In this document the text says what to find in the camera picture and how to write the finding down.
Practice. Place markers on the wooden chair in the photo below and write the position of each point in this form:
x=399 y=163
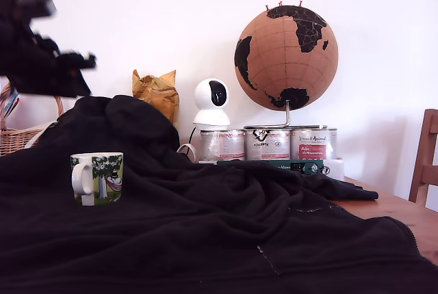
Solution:
x=429 y=171

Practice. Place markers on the dark green flat box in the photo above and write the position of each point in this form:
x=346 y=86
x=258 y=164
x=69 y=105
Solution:
x=308 y=167

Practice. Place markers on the black fleece blanket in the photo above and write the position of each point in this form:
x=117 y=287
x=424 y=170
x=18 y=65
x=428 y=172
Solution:
x=205 y=225

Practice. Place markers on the cork globe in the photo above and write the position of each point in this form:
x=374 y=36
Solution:
x=284 y=61

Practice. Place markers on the crumpled brown paper bag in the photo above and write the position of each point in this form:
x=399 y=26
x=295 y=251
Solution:
x=158 y=97

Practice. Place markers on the metal globe stand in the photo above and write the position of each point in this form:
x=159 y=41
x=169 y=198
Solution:
x=286 y=116

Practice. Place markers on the white dome security camera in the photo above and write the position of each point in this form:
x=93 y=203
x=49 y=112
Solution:
x=205 y=97

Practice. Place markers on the white box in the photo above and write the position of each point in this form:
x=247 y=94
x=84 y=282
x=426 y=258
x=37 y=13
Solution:
x=334 y=169

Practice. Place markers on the silver tin red white label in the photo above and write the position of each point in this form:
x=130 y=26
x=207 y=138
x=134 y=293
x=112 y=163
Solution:
x=222 y=145

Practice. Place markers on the red pen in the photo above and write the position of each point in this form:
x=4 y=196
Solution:
x=13 y=105

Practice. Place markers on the blue pen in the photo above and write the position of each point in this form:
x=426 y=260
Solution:
x=14 y=97

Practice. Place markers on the green illustrated coffee mug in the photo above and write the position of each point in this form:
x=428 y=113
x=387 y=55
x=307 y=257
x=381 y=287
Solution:
x=102 y=177

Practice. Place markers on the silver tin script red label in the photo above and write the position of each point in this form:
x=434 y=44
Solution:
x=313 y=143

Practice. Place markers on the silver tin black logo label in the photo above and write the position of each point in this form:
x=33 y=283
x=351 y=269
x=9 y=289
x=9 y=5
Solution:
x=267 y=143

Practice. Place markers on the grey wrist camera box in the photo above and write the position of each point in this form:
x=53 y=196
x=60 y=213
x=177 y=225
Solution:
x=36 y=6

